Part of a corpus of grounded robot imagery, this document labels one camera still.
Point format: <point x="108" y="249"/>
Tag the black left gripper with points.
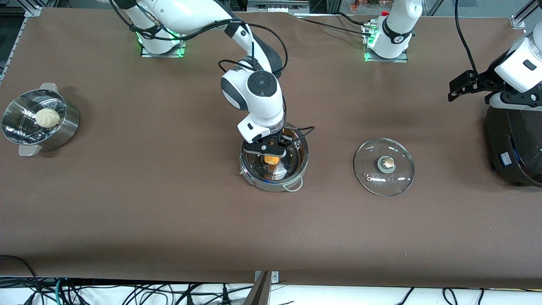
<point x="485" y="79"/>

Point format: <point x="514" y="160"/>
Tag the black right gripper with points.
<point x="281" y="138"/>

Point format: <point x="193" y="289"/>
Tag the yellow corn cob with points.
<point x="271" y="161"/>

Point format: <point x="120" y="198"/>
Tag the glass pot lid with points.
<point x="386" y="164"/>

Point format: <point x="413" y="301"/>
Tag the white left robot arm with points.
<point x="396" y="29"/>

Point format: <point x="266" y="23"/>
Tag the stainless steel pot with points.
<point x="296" y="163"/>

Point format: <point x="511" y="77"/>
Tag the steel steamer pot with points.
<point x="63" y="131"/>

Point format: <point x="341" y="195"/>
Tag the brown table cover sheet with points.
<point x="271" y="233"/>

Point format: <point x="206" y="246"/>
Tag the black rice cooker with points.
<point x="516" y="148"/>

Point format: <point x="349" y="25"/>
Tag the colourful flowers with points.
<point x="360" y="5"/>

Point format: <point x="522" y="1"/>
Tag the grey metal bar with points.
<point x="258" y="294"/>

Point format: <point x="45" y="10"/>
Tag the grey metal box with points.
<point x="279" y="6"/>

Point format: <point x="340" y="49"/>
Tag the white steamed bun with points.
<point x="47" y="117"/>

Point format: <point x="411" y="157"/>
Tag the aluminium frame profile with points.
<point x="518" y="21"/>
<point x="34" y="10"/>

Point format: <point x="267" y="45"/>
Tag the small aluminium bracket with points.
<point x="274" y="277"/>

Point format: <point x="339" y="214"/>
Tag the aluminium side rail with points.
<point x="16" y="36"/>

